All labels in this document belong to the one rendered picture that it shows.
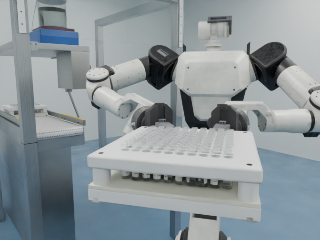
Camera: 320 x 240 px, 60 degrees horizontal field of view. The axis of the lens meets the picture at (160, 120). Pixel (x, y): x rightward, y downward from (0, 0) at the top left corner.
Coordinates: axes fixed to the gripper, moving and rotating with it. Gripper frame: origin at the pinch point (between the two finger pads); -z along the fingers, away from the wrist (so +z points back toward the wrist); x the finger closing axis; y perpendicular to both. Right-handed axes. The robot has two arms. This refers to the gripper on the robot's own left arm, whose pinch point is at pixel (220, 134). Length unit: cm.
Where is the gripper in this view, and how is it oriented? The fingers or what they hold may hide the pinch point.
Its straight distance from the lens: 60.8
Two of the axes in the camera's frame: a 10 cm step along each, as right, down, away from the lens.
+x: -0.1, 9.9, 1.3
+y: -9.2, -0.6, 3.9
